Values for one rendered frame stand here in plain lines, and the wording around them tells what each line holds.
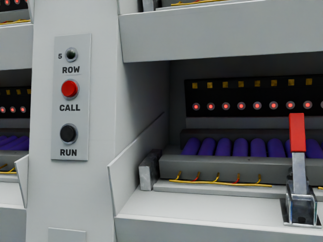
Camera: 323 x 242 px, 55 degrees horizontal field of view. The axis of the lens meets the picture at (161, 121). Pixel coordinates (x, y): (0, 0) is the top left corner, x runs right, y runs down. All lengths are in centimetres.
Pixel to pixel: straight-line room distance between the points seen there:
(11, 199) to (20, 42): 17
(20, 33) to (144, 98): 15
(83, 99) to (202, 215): 15
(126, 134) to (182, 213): 9
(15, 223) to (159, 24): 24
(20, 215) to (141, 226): 13
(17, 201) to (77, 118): 12
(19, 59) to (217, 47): 21
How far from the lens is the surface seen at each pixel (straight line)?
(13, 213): 36
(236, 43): 29
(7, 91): 57
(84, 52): 31
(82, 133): 30
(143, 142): 35
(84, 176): 31
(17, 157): 43
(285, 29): 29
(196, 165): 34
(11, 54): 38
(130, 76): 33
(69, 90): 31
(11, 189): 40
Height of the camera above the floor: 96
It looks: 3 degrees up
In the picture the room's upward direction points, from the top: 1 degrees clockwise
